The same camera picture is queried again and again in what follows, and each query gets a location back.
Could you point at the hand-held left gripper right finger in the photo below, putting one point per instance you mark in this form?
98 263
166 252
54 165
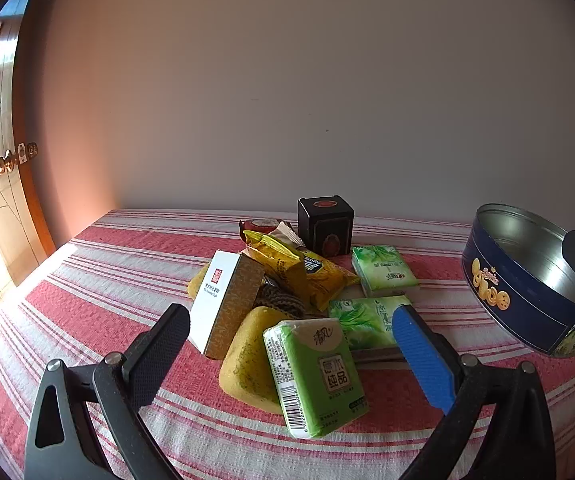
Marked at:
422 360

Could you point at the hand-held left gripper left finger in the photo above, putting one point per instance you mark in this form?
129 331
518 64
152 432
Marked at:
162 355

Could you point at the leaf print tissue pack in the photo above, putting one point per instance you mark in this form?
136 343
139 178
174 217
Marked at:
362 322
382 270

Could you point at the small yellow sponge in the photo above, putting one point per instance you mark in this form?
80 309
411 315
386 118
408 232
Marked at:
198 285

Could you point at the blue round cookie tin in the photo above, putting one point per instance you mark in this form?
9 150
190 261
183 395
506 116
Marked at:
507 290

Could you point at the light green tissue pack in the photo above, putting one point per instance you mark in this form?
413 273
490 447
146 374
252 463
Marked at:
317 375

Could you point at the yellow cracker packet blue label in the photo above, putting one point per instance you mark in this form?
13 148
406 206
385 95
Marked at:
325 275

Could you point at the gold snack packet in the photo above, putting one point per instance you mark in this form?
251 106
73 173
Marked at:
272 255

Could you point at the red snack packet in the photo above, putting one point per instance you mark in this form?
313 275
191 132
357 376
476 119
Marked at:
257 223

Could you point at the black cardboard box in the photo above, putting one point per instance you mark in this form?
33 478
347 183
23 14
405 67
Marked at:
325 225

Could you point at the beige snack packet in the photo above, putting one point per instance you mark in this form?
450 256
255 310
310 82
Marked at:
285 235

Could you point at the white box gold side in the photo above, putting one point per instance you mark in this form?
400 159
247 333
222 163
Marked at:
215 300

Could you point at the large yellow sponge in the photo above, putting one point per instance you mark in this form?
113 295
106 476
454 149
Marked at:
247 360

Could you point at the brown knitted cloth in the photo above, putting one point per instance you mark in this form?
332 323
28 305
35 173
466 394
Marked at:
282 302

